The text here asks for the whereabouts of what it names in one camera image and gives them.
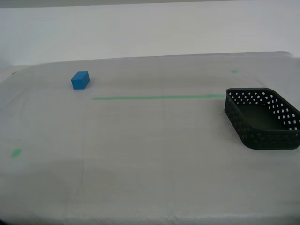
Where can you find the blue rectangular block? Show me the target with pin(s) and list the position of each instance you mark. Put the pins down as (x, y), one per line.
(79, 82)

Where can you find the black perforated plastic basket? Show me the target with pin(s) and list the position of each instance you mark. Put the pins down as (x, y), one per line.
(257, 140)

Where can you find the long green tape strip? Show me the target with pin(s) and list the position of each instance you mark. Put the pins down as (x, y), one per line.
(152, 97)

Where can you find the white table cover sheet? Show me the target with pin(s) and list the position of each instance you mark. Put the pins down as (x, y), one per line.
(150, 164)

